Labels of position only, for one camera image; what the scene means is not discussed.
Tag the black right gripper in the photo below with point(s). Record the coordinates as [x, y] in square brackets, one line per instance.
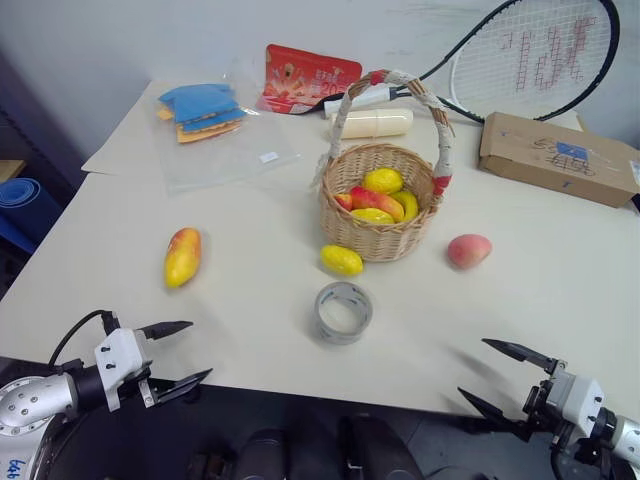
[534, 401]

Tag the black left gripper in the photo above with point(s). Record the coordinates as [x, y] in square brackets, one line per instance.
[131, 383]

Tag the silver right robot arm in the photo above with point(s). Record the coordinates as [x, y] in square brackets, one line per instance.
[627, 437]

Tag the small red toy fruit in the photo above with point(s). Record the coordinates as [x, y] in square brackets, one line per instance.
[344, 201]

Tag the red yellow toy mango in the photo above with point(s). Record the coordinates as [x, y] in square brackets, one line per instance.
[182, 260]
[372, 199]

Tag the dark rounded shape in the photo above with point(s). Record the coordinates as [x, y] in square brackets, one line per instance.
[262, 452]

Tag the pink toy peach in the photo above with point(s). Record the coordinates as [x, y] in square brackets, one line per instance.
[467, 251]

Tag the clear tape roll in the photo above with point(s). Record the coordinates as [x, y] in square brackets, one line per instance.
[330, 327]

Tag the yellow toy lemon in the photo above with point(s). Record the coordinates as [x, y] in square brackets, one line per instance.
[341, 260]
[372, 216]
[382, 180]

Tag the robot body shell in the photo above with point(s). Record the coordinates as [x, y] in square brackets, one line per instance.
[12, 467]

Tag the clear plastic bag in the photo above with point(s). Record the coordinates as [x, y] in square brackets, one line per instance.
[220, 160]

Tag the yellow toy banana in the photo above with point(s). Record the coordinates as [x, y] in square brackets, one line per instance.
[409, 202]

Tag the white flat board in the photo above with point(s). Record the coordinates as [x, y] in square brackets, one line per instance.
[120, 145]

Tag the orange foam pieces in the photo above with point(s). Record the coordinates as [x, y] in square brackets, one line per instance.
[200, 135]

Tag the blue rolled mat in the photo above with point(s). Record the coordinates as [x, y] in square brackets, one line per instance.
[20, 192]

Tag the brown cardboard box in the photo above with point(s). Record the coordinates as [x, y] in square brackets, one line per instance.
[550, 160]

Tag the wooden shelf board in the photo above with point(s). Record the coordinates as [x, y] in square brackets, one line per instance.
[9, 169]

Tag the blue foam pieces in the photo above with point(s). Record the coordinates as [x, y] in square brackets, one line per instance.
[202, 102]

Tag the black white tennis racket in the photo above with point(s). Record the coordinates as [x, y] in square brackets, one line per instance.
[452, 102]

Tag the cream plastic cylinder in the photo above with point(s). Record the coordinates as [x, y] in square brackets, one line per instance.
[375, 123]

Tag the red printed packet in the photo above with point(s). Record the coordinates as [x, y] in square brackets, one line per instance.
[305, 75]

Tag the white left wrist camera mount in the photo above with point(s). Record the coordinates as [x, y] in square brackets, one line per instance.
[120, 352]

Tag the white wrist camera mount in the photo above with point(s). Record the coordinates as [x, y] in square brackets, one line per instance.
[580, 400]
[120, 352]

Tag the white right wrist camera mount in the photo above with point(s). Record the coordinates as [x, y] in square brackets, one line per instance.
[580, 400]

